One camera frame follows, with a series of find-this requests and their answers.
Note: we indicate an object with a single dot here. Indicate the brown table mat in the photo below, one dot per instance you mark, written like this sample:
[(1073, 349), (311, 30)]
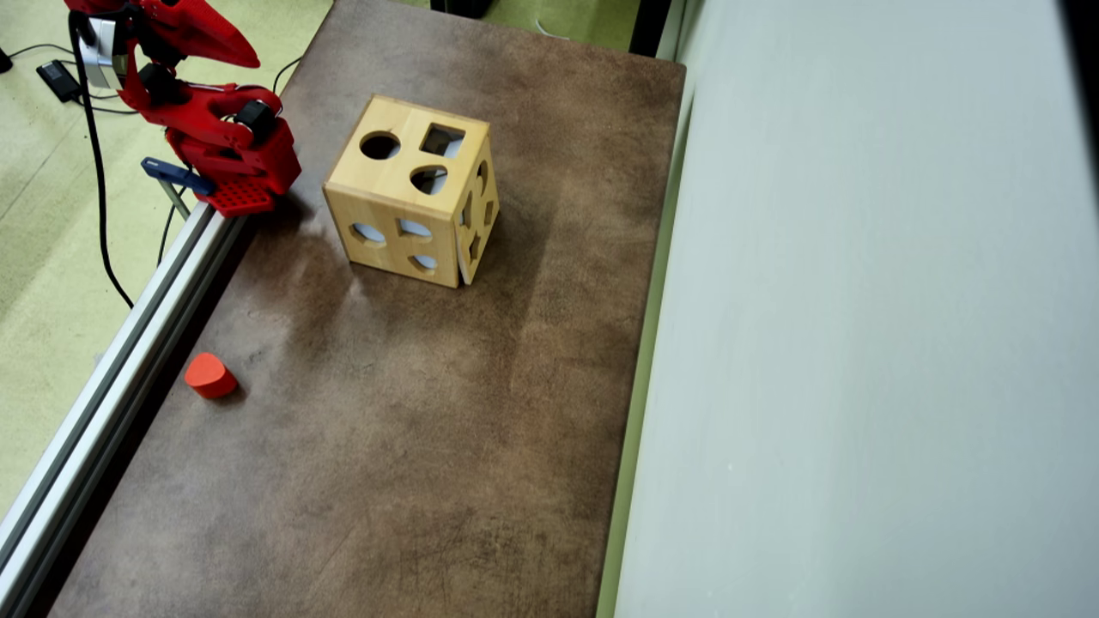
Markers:
[(429, 446)]

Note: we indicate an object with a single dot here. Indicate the aluminium profile rail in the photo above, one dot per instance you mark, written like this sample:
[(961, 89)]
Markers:
[(112, 369)]

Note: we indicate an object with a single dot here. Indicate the red robot arm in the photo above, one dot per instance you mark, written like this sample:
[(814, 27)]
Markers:
[(258, 159)]

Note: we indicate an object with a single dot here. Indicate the black object on floor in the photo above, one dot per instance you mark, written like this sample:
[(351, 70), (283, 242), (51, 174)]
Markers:
[(464, 6)]

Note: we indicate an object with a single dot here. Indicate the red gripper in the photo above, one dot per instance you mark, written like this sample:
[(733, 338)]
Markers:
[(199, 36)]

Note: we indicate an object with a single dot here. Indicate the dark furniture post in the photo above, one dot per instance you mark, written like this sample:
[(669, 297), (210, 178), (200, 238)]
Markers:
[(649, 26)]

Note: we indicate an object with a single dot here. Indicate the orange rounded wooden block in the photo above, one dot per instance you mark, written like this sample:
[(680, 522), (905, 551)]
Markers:
[(209, 376)]

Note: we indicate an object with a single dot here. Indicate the wooden shape sorter box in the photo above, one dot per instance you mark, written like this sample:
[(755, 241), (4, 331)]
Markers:
[(403, 197)]

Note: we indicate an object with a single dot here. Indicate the silver wrist webcam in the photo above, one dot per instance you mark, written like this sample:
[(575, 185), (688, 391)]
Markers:
[(101, 53)]

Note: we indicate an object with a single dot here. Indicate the black power adapter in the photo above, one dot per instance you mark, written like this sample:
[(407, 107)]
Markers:
[(58, 80)]

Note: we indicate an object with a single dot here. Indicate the blue clamp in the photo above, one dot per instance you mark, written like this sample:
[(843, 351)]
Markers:
[(176, 174)]

